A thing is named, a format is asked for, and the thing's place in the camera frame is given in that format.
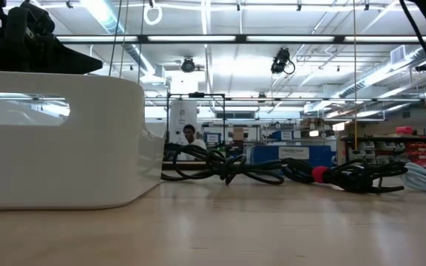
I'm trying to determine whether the white cylindrical tank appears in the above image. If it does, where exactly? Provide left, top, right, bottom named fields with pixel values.
left=169, top=99, right=198, bottom=145

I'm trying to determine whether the black USB-C cable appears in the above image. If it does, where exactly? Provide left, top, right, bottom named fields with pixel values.
left=160, top=143, right=286, bottom=186

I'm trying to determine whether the black round ceiling fixture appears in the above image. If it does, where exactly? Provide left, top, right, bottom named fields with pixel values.
left=180, top=57, right=197, bottom=73

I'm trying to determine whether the shelf with red bins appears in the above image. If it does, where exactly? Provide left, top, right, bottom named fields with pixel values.
left=340, top=134, right=426, bottom=174

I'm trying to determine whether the white plastic tray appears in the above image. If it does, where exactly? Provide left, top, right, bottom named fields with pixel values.
left=0, top=69, right=166, bottom=211

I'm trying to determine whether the blue cabinet with white label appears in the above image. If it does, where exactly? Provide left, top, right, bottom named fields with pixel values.
left=249, top=145, right=334, bottom=168

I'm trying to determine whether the white cable loop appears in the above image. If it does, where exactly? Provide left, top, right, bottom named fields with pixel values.
left=143, top=2, right=163, bottom=26

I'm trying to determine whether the person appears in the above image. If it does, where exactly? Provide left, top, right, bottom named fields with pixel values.
left=177, top=123, right=209, bottom=162

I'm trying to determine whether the black cable with red strap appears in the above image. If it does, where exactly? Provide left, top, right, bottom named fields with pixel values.
left=281, top=157, right=409, bottom=194

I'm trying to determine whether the black overhead camera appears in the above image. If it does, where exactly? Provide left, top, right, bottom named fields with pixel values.
left=271, top=47, right=296, bottom=75

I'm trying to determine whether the black metal rig frame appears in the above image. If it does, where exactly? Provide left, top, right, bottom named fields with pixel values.
left=55, top=34, right=426, bottom=44

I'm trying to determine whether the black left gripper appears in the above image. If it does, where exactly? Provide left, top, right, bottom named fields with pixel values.
left=0, top=0, right=104, bottom=75

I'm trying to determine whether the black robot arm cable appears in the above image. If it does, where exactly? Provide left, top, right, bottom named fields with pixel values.
left=399, top=0, right=426, bottom=93

